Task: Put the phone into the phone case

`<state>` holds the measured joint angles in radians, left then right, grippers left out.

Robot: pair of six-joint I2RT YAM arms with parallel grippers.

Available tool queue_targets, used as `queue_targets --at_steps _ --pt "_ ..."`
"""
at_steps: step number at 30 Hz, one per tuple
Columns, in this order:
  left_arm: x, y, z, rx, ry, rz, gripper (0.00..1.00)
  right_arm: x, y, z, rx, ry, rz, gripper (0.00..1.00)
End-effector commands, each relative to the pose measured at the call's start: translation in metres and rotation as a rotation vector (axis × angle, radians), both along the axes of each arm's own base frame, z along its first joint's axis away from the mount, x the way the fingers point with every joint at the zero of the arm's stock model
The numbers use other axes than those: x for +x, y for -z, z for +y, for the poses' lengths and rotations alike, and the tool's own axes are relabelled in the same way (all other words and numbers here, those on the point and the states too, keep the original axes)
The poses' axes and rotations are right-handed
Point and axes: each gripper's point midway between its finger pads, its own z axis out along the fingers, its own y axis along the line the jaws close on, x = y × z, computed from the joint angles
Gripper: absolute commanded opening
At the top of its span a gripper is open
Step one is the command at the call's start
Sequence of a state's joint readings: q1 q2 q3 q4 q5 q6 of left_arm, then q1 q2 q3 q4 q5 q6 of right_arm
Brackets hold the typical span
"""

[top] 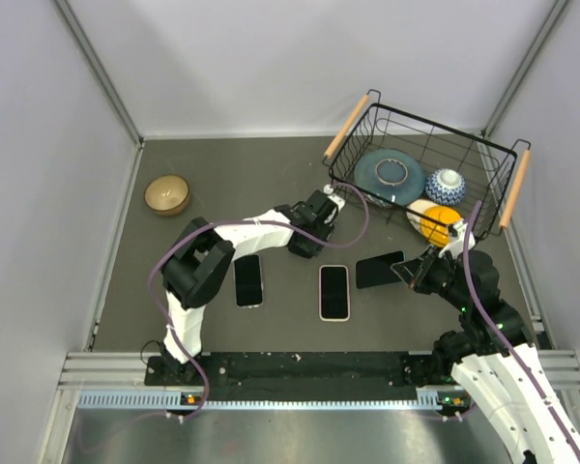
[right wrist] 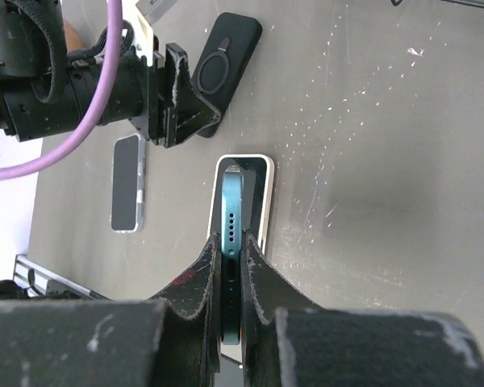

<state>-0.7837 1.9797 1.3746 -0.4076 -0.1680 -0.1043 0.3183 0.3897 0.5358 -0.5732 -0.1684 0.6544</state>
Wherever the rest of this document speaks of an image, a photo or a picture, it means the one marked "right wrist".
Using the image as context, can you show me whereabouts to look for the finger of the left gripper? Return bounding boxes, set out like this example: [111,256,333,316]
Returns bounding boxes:
[161,43,221,148]

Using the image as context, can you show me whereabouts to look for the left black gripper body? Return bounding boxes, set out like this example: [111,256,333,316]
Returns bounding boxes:
[0,44,166,146]

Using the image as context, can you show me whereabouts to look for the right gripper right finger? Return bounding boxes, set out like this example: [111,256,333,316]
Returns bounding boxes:
[240,233,484,386]

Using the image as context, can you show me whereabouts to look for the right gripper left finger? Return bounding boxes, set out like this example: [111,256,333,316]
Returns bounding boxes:
[0,235,220,386]

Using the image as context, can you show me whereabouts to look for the teal-edged black phone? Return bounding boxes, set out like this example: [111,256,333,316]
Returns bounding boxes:
[220,166,244,345]

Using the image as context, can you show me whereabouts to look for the white-edged black phone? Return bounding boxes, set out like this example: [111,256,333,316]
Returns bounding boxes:
[111,135,141,231]

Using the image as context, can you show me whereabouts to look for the beige phone case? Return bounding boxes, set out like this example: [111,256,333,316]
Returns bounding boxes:
[206,153,276,257]

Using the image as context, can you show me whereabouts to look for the tan ceramic bowl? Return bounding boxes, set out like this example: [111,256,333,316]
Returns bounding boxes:
[64,20,84,52]

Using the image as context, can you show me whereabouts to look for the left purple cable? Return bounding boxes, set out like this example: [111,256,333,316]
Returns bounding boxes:
[0,0,124,181]

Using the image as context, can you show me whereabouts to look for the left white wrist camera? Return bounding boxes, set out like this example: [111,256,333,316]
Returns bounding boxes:
[121,0,177,67]

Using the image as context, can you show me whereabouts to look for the aluminium rail with cable duct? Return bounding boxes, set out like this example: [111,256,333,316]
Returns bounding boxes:
[13,255,107,300]

